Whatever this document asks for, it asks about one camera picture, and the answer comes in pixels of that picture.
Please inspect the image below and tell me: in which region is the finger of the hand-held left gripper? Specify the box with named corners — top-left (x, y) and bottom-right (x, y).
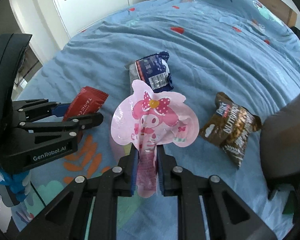
top-left (19, 112), bottom-right (104, 136)
top-left (12, 99), bottom-right (71, 121)

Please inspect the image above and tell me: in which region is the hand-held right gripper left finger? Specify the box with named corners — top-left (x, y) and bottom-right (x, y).
top-left (16, 144), bottom-right (140, 240)

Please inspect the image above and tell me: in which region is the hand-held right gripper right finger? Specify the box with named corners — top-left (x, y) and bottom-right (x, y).
top-left (156, 144), bottom-right (278, 240)

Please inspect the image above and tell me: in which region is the red square snack packet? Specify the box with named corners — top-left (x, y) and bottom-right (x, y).
top-left (62, 86), bottom-right (109, 123)

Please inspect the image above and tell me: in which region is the pink cartoon snack packet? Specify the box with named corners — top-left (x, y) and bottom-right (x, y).
top-left (111, 79), bottom-right (200, 199)

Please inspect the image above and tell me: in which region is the brown snack packet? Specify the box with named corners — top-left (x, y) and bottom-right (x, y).
top-left (199, 92), bottom-right (262, 170)

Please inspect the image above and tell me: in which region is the dark blue snack packet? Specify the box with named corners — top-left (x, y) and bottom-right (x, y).
top-left (125, 51), bottom-right (174, 93)

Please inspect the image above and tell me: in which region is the white wardrobe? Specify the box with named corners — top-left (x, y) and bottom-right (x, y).
top-left (7, 0), bottom-right (171, 64)

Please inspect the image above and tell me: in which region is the blue printed blanket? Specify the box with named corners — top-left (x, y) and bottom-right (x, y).
top-left (0, 0), bottom-right (300, 240)

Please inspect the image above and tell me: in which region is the wooden headboard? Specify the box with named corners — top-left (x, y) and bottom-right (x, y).
top-left (202, 0), bottom-right (298, 26)

